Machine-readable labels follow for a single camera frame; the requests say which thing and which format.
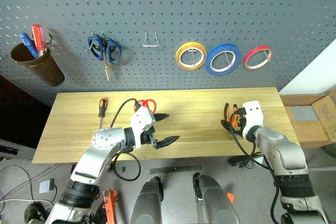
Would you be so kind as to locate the dark grey rounded shell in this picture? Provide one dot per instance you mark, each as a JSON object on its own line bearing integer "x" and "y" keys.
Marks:
{"x": 147, "y": 203}
{"x": 215, "y": 203}

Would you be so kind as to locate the orange black screwdriver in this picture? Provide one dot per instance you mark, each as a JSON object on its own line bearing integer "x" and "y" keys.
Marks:
{"x": 103, "y": 107}

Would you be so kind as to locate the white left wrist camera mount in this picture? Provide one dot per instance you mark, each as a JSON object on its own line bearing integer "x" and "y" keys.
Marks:
{"x": 141, "y": 121}

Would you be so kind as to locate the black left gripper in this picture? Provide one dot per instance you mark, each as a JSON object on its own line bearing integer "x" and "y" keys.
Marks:
{"x": 147, "y": 138}

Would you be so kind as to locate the dark cabinet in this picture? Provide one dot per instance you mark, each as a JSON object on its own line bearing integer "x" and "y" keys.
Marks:
{"x": 18, "y": 111}

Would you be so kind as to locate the red tape roll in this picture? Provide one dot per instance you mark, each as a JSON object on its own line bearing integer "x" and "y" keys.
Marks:
{"x": 247, "y": 62}

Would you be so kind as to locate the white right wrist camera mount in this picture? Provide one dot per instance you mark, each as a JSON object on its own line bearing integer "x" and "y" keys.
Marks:
{"x": 253, "y": 116}

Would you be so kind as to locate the thin metal peg hook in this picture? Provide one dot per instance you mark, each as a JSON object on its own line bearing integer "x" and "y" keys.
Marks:
{"x": 193, "y": 57}
{"x": 227, "y": 60}
{"x": 51, "y": 39}
{"x": 266, "y": 53}

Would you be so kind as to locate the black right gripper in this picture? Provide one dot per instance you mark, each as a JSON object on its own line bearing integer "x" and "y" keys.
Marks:
{"x": 240, "y": 122}

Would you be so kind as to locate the brown metal cup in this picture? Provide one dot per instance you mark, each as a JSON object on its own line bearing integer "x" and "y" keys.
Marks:
{"x": 47, "y": 72}

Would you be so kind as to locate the brown cardboard box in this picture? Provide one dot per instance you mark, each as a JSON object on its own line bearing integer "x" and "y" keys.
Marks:
{"x": 307, "y": 132}

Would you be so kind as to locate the grey pegboard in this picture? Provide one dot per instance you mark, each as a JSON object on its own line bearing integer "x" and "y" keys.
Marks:
{"x": 168, "y": 11}

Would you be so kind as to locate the orange black pliers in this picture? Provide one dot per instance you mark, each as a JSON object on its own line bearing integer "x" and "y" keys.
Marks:
{"x": 225, "y": 109}

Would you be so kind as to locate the black table clamp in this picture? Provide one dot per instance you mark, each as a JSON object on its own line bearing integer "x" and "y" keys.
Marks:
{"x": 240, "y": 161}

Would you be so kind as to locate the orange clamp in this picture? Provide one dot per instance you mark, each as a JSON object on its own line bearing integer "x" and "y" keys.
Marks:
{"x": 110, "y": 205}

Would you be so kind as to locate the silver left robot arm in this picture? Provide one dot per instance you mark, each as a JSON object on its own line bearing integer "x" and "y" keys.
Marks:
{"x": 105, "y": 138}

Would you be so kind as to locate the black flat bar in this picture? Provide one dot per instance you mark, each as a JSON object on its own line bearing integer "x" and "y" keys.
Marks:
{"x": 176, "y": 169}

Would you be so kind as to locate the small grey box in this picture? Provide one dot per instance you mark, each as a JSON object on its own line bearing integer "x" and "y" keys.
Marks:
{"x": 45, "y": 186}

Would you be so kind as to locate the blue tape roll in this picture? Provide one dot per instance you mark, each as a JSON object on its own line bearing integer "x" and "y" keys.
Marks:
{"x": 209, "y": 64}

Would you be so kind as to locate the dark round floor object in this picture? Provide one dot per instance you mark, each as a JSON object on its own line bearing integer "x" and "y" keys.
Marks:
{"x": 34, "y": 212}

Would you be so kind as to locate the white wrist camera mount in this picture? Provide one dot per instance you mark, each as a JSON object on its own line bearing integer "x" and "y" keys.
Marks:
{"x": 253, "y": 116}
{"x": 141, "y": 121}

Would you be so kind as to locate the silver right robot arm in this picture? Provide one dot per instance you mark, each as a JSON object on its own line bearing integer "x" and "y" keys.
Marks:
{"x": 283, "y": 148}

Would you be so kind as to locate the yellow tape roll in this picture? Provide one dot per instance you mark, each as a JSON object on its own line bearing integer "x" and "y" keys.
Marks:
{"x": 178, "y": 59}

